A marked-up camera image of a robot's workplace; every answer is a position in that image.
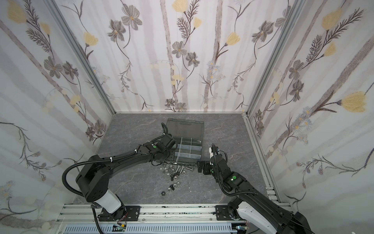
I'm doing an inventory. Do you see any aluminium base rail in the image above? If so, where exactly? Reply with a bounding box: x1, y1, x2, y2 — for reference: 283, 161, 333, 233
51, 204, 266, 234

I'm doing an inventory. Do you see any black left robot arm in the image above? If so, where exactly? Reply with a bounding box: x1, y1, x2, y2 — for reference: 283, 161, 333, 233
61, 123, 176, 215

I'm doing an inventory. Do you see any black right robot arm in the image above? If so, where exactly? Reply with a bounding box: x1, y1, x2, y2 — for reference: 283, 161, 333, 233
203, 144, 313, 234

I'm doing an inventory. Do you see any clear plastic organizer box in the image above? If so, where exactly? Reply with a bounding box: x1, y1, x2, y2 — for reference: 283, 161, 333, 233
166, 118, 205, 166

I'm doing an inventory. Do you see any white slotted cable duct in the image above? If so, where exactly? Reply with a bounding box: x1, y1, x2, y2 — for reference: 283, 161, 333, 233
62, 223, 237, 234

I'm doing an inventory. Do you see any silver bolt pile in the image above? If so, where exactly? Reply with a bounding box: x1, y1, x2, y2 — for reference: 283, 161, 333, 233
161, 162, 195, 181

